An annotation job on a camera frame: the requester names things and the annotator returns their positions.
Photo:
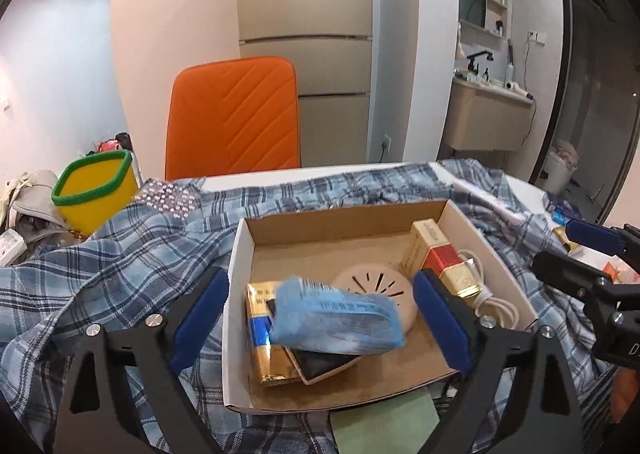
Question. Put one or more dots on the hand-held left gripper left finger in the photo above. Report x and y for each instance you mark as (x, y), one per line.
(200, 319)

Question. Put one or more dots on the green paper envelope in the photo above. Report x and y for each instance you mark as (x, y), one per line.
(385, 424)

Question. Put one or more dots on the white laundry bin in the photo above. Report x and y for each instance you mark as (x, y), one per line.
(562, 164)

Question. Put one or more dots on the dark glass door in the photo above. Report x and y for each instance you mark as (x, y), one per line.
(590, 84)

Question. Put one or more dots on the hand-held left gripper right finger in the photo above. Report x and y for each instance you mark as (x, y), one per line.
(442, 324)

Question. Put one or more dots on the pink round vented disc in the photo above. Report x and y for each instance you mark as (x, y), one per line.
(370, 279)

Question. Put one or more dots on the red and gold cigarette pack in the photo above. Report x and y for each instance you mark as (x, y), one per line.
(440, 259)

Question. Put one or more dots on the blue plaid shirt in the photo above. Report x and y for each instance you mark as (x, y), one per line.
(150, 244)

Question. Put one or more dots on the light blue tissue packet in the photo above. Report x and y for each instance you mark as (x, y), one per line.
(340, 319)

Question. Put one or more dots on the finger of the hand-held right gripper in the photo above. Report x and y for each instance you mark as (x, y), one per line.
(595, 236)
(565, 271)

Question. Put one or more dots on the white bottle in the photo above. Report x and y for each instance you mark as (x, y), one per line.
(510, 73)

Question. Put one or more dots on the gold foil packet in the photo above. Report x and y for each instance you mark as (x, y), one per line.
(565, 240)

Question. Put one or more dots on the beige hanging towel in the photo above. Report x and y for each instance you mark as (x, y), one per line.
(459, 47)

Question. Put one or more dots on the white plug adapter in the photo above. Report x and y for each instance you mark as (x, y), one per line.
(11, 246)

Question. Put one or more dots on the yellow container with green rim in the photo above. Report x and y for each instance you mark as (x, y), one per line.
(95, 194)

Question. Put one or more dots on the gold and blue cigarette pack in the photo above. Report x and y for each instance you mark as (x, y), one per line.
(260, 334)

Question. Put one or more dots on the low white wall socket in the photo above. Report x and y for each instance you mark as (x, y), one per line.
(386, 142)

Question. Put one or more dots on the blue foil packet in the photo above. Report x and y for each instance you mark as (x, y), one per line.
(565, 209)

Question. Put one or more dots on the beige refrigerator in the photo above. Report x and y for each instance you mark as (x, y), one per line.
(305, 9)

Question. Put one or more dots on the white hair dryer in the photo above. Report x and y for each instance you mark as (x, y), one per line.
(512, 87)

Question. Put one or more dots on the rhinestone studded patch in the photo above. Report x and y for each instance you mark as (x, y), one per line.
(170, 196)

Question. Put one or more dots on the orange chair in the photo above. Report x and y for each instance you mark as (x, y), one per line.
(230, 119)

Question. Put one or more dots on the dark case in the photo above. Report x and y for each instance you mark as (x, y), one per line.
(325, 364)

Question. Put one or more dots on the beige vanity cabinet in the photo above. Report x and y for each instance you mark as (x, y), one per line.
(485, 119)

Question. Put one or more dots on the black faucet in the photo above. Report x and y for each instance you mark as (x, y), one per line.
(475, 62)

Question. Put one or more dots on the cardboard box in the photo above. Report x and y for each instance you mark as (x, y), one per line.
(310, 244)

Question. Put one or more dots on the white handbag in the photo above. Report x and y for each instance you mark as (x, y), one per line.
(35, 194)

